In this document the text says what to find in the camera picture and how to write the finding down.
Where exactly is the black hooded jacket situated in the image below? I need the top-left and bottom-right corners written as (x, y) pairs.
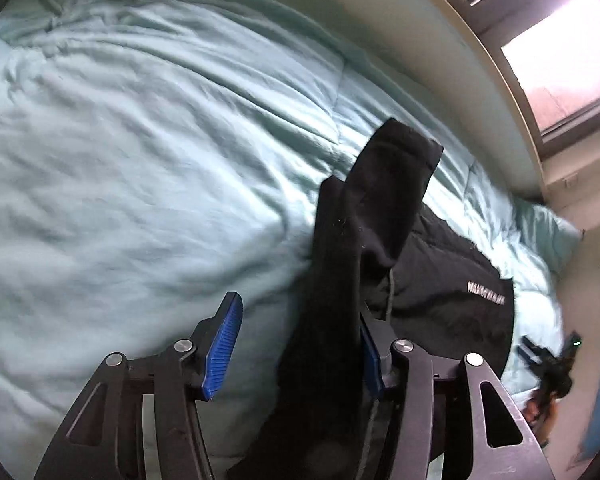
top-left (228, 119), bottom-right (515, 479)

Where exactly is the teal pillow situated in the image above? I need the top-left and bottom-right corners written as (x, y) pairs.
top-left (514, 197), bottom-right (584, 276)

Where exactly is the person's right hand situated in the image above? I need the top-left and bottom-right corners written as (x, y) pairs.
top-left (522, 390), bottom-right (558, 440)

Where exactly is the dark framed window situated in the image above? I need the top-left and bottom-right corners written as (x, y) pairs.
top-left (446, 0), bottom-right (600, 158)

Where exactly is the white wooden headboard ledge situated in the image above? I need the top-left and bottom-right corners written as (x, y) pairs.
top-left (279, 0), bottom-right (546, 201)

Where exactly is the light teal quilted duvet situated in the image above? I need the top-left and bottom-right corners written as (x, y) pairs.
top-left (0, 0), bottom-right (562, 479)

